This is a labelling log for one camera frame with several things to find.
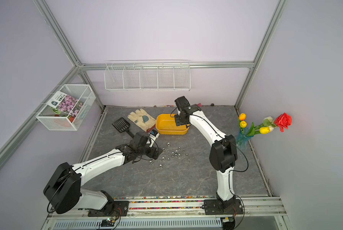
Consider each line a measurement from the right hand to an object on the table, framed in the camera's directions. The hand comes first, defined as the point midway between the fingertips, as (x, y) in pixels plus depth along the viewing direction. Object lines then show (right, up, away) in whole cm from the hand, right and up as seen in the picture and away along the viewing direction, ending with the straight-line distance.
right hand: (181, 119), depth 91 cm
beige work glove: (-30, 0, +20) cm, 36 cm away
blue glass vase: (+37, -9, -10) cm, 39 cm away
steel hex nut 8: (-1, -24, +1) cm, 24 cm away
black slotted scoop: (-45, -5, +17) cm, 49 cm away
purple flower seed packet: (-60, +7, -18) cm, 63 cm away
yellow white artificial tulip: (+41, -5, -22) cm, 47 cm away
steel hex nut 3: (+2, -21, +3) cm, 21 cm away
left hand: (-15, -17, -6) cm, 24 cm away
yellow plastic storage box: (-11, -4, +19) cm, 22 cm away
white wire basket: (-54, -5, -21) cm, 58 cm away
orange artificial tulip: (+31, +1, -18) cm, 36 cm away
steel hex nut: (-9, -17, +6) cm, 20 cm away
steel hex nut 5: (-12, -26, -1) cm, 28 cm away
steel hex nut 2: (-1, -20, +5) cm, 20 cm away
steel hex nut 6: (-19, -27, -2) cm, 34 cm away
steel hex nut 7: (-13, -29, -4) cm, 32 cm away
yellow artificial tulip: (+31, -3, -21) cm, 37 cm away
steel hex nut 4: (+4, -24, +2) cm, 24 cm away
